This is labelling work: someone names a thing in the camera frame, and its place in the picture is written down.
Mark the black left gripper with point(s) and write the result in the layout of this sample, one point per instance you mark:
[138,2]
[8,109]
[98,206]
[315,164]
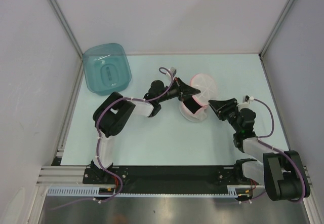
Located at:
[182,89]

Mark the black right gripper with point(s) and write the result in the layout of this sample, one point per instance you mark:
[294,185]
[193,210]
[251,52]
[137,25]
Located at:
[218,106]

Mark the black bra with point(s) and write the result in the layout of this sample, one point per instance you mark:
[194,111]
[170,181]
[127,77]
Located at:
[192,105]

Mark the pink mesh laundry bag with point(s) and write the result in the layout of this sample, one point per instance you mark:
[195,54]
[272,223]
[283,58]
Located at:
[208,91]

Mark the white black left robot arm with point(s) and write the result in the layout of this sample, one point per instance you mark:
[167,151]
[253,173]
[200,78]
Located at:
[112,115]

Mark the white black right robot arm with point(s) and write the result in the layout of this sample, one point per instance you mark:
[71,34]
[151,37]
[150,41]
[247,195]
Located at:
[280,172]

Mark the teal plastic tub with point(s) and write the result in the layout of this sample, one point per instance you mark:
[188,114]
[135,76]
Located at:
[106,69]

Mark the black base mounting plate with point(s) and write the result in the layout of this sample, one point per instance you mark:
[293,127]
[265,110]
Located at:
[173,179]

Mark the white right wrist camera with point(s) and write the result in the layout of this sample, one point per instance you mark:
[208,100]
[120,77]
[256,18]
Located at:
[246,101]

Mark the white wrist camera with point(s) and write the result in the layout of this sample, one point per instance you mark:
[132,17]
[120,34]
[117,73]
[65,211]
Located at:
[246,101]
[172,70]

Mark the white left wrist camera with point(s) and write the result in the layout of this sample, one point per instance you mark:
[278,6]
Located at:
[172,70]

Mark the white slotted cable duct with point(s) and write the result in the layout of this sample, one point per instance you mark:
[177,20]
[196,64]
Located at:
[97,192]

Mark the aluminium right corner post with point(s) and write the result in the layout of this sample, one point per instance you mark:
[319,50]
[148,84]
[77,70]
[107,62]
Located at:
[286,9]

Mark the aluminium corner post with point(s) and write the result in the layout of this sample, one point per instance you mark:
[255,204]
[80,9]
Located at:
[286,9]
[66,27]

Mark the aluminium front frame rail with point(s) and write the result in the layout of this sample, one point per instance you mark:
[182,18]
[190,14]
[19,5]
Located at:
[56,175]

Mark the aluminium left corner post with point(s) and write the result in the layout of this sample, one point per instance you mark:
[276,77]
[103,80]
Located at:
[66,27]

